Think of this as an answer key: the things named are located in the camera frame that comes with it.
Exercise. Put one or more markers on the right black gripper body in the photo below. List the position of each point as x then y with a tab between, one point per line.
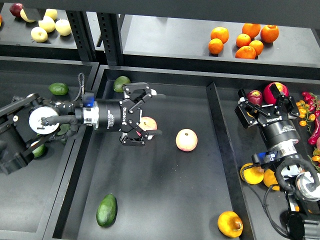
275	130

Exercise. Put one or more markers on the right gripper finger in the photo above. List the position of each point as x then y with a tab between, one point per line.
246	111
284	103

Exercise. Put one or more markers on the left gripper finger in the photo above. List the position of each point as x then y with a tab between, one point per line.
134	135
137	94

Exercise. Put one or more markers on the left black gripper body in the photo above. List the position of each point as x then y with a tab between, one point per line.
111	115

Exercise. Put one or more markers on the dark green avocado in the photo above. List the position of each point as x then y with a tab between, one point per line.
106	211

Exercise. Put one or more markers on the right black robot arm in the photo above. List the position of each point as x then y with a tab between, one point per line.
295	176

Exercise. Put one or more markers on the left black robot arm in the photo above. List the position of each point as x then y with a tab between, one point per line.
27	123

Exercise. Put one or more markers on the green avocado at tray corner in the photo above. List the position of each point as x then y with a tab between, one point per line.
120	82

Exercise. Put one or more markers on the yellow pear by divider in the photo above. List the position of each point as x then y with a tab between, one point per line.
251	174

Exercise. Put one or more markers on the green avocado middle of cluster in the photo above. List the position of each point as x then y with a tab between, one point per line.
63	129

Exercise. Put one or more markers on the green avocado upper left tray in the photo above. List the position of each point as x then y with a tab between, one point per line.
58	88

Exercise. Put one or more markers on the green avocado lower cluster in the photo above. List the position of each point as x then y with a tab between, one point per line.
38	149

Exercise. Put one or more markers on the pale yellow pear right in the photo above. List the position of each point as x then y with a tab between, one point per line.
63	27

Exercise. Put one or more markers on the pale yellow pear centre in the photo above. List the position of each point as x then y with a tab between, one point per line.
47	23

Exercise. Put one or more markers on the pale yellow pear front left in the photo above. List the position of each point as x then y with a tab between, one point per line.
39	35

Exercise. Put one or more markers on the pale yellow pear back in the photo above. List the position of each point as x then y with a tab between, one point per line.
52	13

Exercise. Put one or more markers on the pale yellow pear behind tag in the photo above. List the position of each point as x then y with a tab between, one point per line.
25	18

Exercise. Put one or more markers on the large red apple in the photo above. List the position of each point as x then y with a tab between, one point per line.
268	96

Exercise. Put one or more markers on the pink red apple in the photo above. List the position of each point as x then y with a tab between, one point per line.
148	123

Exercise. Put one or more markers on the cherry tomato vine bunch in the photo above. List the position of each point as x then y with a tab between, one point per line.
309	110

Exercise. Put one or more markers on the red chili pepper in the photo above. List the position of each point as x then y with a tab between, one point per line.
312	140

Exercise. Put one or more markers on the orange front of group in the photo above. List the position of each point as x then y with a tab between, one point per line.
246	52

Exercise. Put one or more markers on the orange of group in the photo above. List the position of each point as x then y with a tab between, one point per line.
246	52
221	33
215	46

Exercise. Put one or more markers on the yellow pink apple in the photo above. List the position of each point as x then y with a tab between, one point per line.
186	140

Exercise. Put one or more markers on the small orange right centre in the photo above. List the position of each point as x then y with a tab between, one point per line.
258	46

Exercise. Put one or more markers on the small orange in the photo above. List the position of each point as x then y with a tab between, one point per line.
243	40
258	46

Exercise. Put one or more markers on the orange top right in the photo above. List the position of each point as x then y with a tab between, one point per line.
269	33

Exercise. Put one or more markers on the orange lower left of group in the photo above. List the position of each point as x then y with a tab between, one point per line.
215	46

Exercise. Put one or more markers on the black centre tray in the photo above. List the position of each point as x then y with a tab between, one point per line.
162	192

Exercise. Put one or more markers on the black tray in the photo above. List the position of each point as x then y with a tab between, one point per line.
28	195
162	192

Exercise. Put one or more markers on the orange top centre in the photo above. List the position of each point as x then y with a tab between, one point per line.
251	29

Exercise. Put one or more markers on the black tray divider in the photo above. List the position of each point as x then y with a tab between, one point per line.
228	157

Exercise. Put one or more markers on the orange top left of group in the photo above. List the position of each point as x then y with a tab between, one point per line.
221	33

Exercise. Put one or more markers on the black left tray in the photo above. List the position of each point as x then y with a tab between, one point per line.
28	195

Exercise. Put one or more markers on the dark red apple on shelf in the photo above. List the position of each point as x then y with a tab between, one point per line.
15	9

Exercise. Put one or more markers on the black shelf upright post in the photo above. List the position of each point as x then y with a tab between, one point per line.
110	33

